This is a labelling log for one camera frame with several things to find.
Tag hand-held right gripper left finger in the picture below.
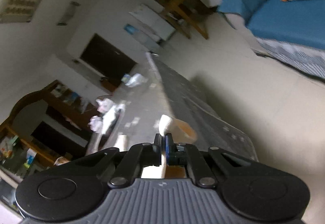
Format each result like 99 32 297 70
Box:
85 135 162 189

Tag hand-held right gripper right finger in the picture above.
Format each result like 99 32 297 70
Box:
165 135 254 188

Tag cream fleece garment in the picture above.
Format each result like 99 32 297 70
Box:
141 114 198 179

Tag white paper sheet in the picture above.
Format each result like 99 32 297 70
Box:
102 103 126 135

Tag grey star-print tablecloth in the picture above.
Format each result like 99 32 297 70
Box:
86 53 258 163

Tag crumpled white tissue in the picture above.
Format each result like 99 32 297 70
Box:
88 116 103 133
96 98 115 114

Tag clear plastic bag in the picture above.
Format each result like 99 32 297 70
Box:
122 73 148 87

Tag arched wooden cabinet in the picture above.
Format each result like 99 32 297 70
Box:
0 80 112 189

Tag white refrigerator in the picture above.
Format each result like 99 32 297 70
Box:
129 4 176 43

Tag blue and white carton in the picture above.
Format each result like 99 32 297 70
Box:
24 149 37 170

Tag blue sofa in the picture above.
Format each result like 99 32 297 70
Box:
216 0 325 80

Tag dark framed wall opening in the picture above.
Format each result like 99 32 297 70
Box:
80 34 138 87

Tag wall light fixture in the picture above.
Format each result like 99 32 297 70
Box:
56 1 81 26

